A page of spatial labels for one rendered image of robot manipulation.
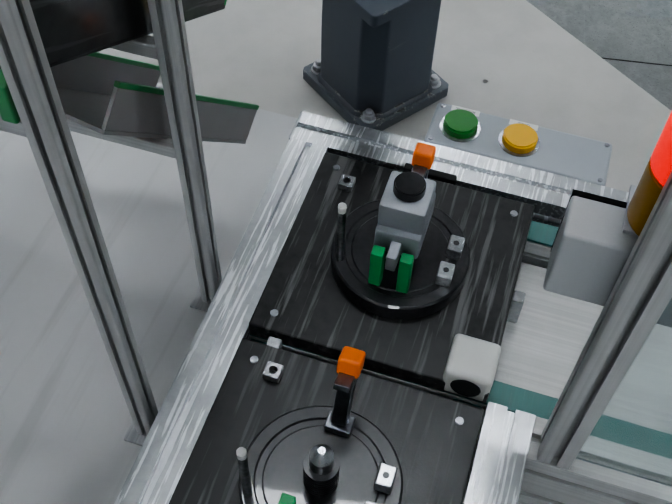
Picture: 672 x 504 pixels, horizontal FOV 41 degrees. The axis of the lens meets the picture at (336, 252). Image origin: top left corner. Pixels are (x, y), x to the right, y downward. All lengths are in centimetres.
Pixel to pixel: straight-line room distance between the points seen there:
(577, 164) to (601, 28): 177
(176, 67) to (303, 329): 29
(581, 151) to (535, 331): 23
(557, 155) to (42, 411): 63
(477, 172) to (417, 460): 36
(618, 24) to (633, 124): 158
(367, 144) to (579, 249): 46
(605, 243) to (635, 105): 68
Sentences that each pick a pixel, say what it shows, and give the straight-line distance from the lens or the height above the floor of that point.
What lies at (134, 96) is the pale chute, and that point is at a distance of 77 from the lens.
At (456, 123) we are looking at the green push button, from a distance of 105.
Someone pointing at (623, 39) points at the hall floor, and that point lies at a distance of 279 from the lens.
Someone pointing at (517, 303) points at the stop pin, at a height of 96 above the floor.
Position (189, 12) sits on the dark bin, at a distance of 80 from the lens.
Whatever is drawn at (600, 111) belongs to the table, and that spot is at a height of 86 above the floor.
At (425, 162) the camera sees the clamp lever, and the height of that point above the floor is 107.
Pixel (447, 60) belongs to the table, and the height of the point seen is 86.
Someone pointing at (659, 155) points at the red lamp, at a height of 133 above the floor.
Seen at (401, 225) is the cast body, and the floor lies 106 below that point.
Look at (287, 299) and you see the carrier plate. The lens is 89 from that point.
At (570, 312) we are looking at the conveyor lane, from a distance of 99.
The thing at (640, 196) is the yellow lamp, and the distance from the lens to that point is 60.
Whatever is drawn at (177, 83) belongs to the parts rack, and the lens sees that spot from 76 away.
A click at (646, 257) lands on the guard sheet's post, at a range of 58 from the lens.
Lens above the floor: 172
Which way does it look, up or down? 54 degrees down
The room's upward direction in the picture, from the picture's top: 2 degrees clockwise
